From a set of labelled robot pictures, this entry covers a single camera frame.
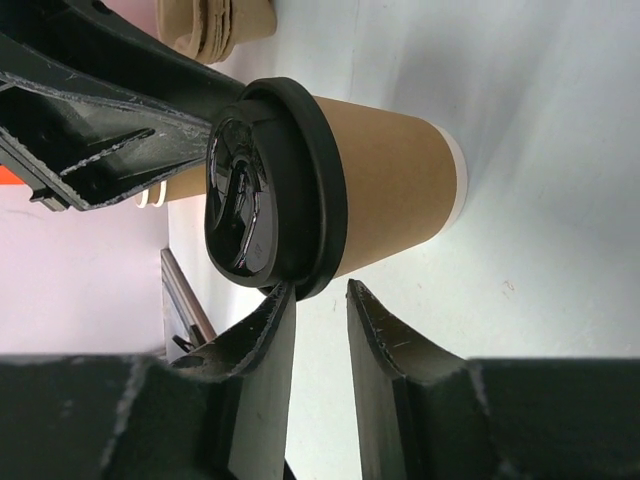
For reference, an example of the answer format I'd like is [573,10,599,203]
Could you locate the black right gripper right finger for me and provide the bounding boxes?
[347,280,639,479]

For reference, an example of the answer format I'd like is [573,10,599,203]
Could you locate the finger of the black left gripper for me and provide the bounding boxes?
[54,1,244,120]
[1,35,211,211]

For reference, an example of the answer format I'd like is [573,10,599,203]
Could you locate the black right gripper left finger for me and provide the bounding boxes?
[1,283,296,479]

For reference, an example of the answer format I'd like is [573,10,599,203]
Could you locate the stack of brown paper cups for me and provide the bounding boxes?
[134,164,206,208]

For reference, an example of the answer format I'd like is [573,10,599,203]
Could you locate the black cup lid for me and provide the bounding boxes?
[204,77,348,300]

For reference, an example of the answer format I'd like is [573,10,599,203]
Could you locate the brown paper cup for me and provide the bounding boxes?
[316,97,468,276]

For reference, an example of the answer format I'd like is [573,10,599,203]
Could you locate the brown pulp cup carrier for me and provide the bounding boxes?
[156,0,277,65]

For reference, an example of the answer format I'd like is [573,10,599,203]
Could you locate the orange paper bag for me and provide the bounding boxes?
[0,165,24,186]

